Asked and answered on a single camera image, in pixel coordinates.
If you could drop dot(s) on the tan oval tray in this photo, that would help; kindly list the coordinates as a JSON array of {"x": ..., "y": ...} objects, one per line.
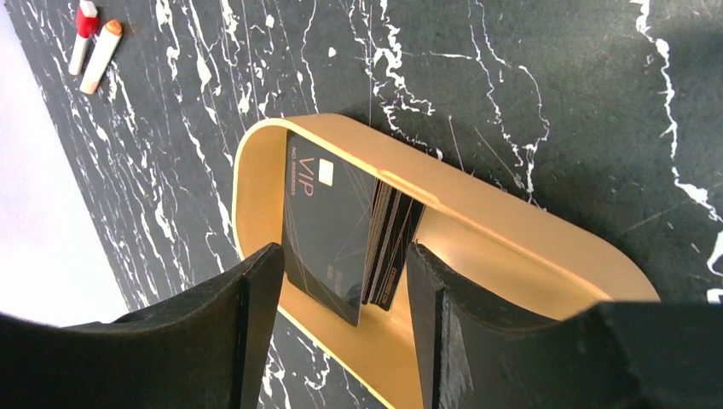
[{"x": 522, "y": 253}]

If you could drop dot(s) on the red capped marker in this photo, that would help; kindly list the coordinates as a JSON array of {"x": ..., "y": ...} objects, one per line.
[{"x": 86, "y": 22}]

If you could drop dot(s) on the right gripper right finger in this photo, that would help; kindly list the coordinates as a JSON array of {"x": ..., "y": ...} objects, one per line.
[{"x": 475, "y": 349}]

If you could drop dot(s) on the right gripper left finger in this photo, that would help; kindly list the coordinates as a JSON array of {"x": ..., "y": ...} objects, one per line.
[{"x": 203, "y": 348}]

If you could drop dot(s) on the white pink marker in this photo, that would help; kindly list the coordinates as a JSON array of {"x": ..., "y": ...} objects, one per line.
[{"x": 105, "y": 45}]

